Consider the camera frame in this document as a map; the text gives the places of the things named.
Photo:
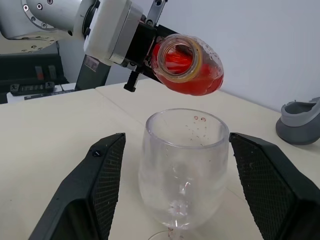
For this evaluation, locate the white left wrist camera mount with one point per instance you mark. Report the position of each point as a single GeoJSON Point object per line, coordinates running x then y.
{"type": "Point", "coordinates": [112, 30]}

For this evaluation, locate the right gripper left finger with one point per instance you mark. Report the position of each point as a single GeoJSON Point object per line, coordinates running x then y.
{"type": "Point", "coordinates": [82, 187]}

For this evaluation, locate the dark laptop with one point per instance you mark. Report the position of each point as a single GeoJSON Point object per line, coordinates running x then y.
{"type": "Point", "coordinates": [25, 62]}

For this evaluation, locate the dark upright post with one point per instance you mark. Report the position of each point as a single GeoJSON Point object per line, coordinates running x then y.
{"type": "Point", "coordinates": [97, 77]}

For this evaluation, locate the clear wine glass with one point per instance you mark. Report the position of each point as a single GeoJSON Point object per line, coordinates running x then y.
{"type": "Point", "coordinates": [182, 175]}

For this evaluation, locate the grey printed plastic holder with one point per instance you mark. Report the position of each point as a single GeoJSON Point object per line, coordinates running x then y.
{"type": "Point", "coordinates": [297, 127]}

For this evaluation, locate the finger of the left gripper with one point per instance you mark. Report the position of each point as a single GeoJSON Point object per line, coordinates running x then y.
{"type": "Point", "coordinates": [165, 31]}
{"type": "Point", "coordinates": [150, 72]}

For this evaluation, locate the red liquid plastic bottle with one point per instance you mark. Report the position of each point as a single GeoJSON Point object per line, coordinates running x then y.
{"type": "Point", "coordinates": [205, 75]}

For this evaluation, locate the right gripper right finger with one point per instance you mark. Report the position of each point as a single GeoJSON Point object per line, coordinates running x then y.
{"type": "Point", "coordinates": [275, 187]}

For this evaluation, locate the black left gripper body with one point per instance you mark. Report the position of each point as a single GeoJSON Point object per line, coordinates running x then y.
{"type": "Point", "coordinates": [142, 42]}

